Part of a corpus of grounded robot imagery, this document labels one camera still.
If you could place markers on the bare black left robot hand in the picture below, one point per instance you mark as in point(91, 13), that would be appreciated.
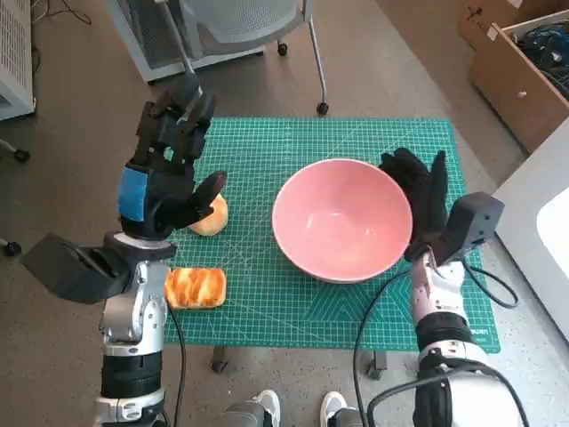
point(164, 195)

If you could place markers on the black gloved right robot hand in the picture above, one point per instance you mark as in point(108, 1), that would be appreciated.
point(427, 204)

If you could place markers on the round toy bread bun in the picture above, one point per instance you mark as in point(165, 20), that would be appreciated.
point(213, 222)

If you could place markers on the pink bowl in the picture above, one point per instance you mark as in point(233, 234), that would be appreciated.
point(338, 231)

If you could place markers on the braided toy bread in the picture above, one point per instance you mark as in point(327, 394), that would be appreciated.
point(195, 287)

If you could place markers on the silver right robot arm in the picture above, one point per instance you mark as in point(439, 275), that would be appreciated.
point(438, 289)

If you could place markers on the open drawer with light rim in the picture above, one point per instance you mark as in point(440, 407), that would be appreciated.
point(511, 84)

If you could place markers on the black wheeled chair base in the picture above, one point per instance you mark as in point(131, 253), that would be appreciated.
point(20, 155)

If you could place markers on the green cutting mat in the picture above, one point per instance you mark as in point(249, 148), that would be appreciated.
point(275, 311)

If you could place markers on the grey mesh office chair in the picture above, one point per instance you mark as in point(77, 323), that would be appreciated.
point(249, 22)

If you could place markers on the brown cardboard box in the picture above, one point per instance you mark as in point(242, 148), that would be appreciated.
point(484, 18)

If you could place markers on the white perforated appliance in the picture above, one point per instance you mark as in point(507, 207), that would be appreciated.
point(13, 44)

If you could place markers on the white shoe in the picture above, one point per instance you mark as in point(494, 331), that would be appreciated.
point(332, 402)
point(269, 402)

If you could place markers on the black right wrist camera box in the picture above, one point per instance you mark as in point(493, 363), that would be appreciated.
point(475, 218)

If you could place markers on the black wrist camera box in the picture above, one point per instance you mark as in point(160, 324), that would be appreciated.
point(66, 271)
point(475, 218)

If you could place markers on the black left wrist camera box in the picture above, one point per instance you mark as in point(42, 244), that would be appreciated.
point(66, 271)

